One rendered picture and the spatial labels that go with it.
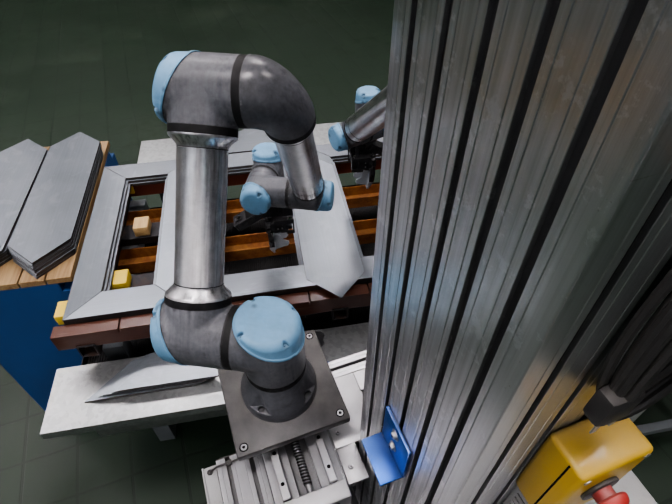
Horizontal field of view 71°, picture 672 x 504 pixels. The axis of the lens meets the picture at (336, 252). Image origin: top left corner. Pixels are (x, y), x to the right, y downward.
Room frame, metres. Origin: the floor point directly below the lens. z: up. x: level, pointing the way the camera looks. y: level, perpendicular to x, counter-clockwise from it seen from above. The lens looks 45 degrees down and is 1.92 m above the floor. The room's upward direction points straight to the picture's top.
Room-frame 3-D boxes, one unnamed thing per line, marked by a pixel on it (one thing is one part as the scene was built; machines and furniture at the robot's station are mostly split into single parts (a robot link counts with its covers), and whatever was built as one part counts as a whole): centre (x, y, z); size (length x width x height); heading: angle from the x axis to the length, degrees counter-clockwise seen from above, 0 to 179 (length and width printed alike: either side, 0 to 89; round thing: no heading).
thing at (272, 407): (0.48, 0.12, 1.09); 0.15 x 0.15 x 0.10
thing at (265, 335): (0.48, 0.12, 1.20); 0.13 x 0.12 x 0.14; 82
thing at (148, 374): (0.72, 0.52, 0.70); 0.39 x 0.12 x 0.04; 100
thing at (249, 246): (1.28, 0.06, 0.70); 1.66 x 0.08 x 0.05; 100
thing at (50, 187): (1.36, 1.11, 0.82); 0.80 x 0.40 x 0.06; 10
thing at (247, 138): (1.80, 0.40, 0.77); 0.45 x 0.20 x 0.04; 100
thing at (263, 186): (0.92, 0.17, 1.20); 0.11 x 0.11 x 0.08; 82
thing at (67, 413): (0.75, 0.17, 0.67); 1.30 x 0.20 x 0.03; 100
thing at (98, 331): (0.91, -0.01, 0.80); 1.62 x 0.04 x 0.06; 100
